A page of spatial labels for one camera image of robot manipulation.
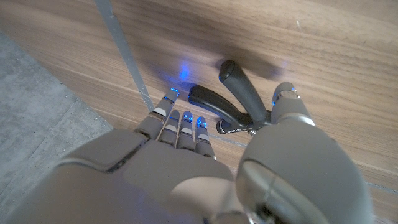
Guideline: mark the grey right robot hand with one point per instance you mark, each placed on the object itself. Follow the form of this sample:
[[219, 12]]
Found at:
[[174, 180]]

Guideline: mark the black grip strengthener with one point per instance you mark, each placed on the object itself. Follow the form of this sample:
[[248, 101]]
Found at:
[[242, 90]]

